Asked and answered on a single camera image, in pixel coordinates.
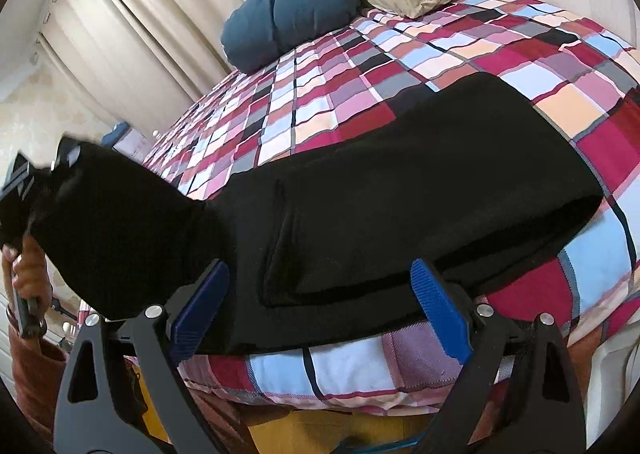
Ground cream curtain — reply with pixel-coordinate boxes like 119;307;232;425
38;0;246;136

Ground black pants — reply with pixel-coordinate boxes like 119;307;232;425
30;73;603;356

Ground blue pillow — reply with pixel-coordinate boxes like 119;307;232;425
220;0;360;74

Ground person's left hand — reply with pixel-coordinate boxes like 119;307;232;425
1;235;52;311

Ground plaid checkered bed sheet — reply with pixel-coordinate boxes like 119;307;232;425
144;0;639;415

